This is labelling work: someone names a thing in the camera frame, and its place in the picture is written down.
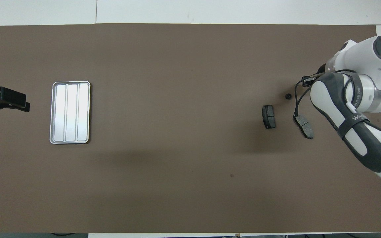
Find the silver metal tray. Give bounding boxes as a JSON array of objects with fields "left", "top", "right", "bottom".
[{"left": 49, "top": 81, "right": 91, "bottom": 144}]

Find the brown table mat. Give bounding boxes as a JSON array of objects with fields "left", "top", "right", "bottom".
[{"left": 0, "top": 23, "right": 381, "bottom": 233}]

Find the short dark brake pad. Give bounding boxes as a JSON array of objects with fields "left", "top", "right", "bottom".
[{"left": 262, "top": 104, "right": 276, "bottom": 129}]

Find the long grey brake pad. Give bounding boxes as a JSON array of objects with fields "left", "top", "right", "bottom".
[{"left": 293, "top": 112, "right": 314, "bottom": 139}]

